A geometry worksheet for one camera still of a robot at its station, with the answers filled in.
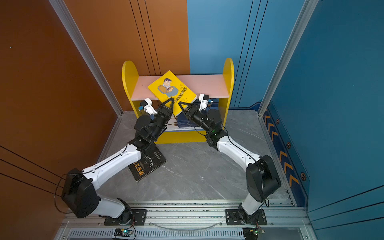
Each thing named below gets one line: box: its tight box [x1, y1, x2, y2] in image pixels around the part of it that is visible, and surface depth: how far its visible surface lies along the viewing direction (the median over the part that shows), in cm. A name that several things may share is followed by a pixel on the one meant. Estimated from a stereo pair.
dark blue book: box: [177, 112, 197, 128], surface depth 89 cm
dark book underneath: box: [128, 143, 168, 182], surface depth 91 cm
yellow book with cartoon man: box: [147, 70, 198, 116], surface depth 72 cm
